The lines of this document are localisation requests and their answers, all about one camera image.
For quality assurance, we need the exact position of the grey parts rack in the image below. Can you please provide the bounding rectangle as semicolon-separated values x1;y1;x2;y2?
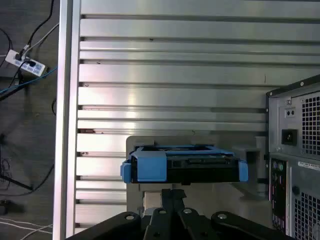
125;134;270;218

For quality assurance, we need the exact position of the white power strip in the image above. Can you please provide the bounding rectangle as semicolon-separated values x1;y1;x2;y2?
5;49;47;77

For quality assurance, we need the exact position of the black floor cable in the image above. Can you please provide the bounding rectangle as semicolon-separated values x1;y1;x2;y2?
18;0;55;60

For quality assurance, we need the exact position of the grey power supply unit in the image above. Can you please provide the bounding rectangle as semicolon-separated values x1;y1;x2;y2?
277;91;320;157

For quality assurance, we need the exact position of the white floor cable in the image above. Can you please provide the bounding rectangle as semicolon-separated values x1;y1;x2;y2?
23;22;61;55

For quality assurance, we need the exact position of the hard disk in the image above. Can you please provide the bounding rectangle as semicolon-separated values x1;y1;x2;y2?
120;143;249;186

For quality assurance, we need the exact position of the blue floor cable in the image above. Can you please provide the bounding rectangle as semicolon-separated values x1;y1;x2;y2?
0;66;58;95

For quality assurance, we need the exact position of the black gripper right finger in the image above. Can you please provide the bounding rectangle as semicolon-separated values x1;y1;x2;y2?
172;189;293;240

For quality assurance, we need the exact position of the black PC case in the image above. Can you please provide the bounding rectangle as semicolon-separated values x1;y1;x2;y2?
265;73;320;240

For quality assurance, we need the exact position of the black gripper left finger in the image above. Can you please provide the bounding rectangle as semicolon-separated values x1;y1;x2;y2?
66;189;174;240

